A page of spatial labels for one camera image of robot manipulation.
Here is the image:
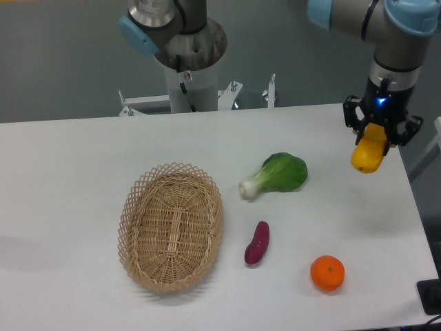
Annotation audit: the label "black cable on pedestal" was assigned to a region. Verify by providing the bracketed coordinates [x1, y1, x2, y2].
[175, 54, 198, 113]

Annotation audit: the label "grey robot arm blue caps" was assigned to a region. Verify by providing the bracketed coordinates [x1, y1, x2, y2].
[119, 1, 440, 154]

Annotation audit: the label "purple sweet potato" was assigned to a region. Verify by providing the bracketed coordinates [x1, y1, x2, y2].
[244, 221, 270, 265]

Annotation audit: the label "green bok choy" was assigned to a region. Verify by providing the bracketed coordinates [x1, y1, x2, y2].
[238, 152, 308, 199]

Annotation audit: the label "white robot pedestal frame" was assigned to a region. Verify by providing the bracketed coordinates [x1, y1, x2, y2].
[118, 67, 278, 117]

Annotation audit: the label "yellow mango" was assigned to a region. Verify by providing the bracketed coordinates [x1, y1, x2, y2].
[351, 123, 387, 174]

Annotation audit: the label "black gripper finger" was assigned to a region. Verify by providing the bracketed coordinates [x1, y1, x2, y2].
[342, 95, 369, 144]
[382, 115, 424, 156]

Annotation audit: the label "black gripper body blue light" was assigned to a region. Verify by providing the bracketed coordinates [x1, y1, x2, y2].
[360, 79, 414, 125]

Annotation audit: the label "oval wicker basket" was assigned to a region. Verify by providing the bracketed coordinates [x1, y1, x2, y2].
[118, 162, 223, 292]

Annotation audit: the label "orange tangerine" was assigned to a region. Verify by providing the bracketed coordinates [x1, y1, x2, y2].
[310, 255, 345, 292]

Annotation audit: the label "black device at table edge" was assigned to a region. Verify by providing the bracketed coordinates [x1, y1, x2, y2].
[416, 279, 440, 315]

